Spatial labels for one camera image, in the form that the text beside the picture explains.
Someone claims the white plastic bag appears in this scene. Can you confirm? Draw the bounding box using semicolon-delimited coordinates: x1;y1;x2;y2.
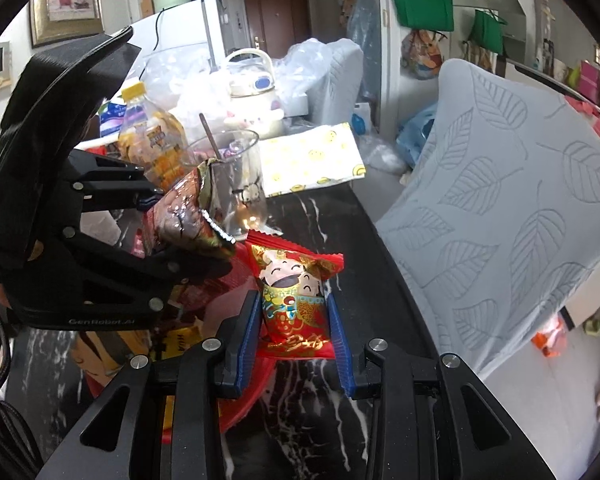
275;37;331;116

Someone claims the blue plastic bag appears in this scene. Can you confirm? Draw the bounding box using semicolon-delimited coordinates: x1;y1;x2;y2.
396;102;438;168

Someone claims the clear zip bag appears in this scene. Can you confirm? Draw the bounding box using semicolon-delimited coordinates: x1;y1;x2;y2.
142;45;226;111

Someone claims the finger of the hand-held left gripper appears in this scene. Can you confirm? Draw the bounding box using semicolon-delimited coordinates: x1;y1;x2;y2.
62;227;238;311
70;151;165;213

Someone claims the orange toy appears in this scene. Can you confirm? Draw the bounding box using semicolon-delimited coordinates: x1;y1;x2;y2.
532;317;566;356

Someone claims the white toilet paper roll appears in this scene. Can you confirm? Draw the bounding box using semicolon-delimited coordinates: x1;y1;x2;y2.
80;210;123;246

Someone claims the patterned cloth bag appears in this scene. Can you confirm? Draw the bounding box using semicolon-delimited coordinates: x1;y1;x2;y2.
401;27;448;81

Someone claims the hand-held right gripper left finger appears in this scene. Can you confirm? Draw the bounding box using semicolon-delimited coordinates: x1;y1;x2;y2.
37;290;263;480

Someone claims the brown green snack packet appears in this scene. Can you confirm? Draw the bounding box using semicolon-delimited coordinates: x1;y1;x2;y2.
141;157;238;261

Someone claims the metal spoon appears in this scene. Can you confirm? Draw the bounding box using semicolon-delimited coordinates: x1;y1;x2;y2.
199;112;221;161

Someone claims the pink gift box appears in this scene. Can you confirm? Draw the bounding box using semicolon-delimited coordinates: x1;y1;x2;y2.
577;60;600;106

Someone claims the yellow black snack packet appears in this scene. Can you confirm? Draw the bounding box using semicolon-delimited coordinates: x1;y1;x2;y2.
72;322;203;383

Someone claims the black power cable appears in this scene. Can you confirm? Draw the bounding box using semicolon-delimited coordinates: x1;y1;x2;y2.
152;7;166;53

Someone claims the blue tissue pack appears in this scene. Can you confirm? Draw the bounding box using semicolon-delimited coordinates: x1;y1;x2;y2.
97;100;128;138

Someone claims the iced tea bottle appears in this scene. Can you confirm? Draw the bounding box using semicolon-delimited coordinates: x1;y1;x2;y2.
116;82;191;193

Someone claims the clear hanging plastic sheet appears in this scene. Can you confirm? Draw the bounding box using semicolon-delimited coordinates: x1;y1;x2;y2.
347;0;381;101

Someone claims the clear glass cup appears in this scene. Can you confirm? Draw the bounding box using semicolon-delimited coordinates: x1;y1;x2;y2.
182;129;268;238

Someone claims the white cartoon water jug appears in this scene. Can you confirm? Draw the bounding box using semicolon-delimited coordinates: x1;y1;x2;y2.
224;47;286;138

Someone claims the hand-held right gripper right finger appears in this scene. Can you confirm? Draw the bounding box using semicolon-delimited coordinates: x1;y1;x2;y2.
326;291;556;480

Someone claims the red cartoon snack packet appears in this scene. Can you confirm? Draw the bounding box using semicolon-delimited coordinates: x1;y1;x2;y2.
244;230;345;359

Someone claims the dark red snack packet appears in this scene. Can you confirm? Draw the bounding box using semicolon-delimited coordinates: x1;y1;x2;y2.
167;247;258;341

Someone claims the brown door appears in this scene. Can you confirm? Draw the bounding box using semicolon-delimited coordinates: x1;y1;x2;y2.
242;0;312;61

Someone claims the green tote bag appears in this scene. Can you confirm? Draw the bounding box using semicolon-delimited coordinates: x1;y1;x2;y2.
391;0;455;33
469;9;508;53

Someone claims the white fridge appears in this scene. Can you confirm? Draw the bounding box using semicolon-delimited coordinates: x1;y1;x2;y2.
125;0;231;91

